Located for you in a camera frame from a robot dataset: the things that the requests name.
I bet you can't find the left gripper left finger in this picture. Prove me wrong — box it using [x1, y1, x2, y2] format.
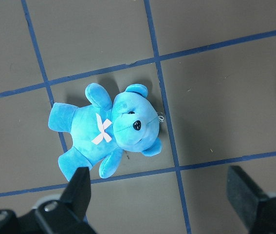
[0, 167, 95, 234]

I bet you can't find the blue teddy bear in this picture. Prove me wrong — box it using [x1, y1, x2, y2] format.
[48, 83, 162, 181]

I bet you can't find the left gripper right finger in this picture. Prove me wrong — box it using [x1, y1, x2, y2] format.
[226, 165, 276, 234]

